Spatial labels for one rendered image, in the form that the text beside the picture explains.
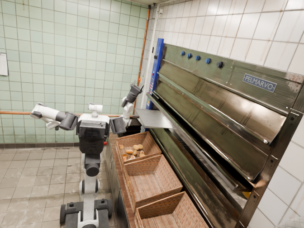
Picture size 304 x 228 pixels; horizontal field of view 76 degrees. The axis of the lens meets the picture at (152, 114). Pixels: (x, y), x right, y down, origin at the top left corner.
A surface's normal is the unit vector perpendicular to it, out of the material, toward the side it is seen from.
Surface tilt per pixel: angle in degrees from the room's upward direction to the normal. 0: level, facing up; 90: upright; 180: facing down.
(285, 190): 90
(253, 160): 70
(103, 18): 90
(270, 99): 90
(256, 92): 90
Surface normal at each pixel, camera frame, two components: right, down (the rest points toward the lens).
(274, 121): -0.82, -0.35
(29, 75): 0.31, 0.40
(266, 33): -0.93, -0.04
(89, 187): 0.35, 0.00
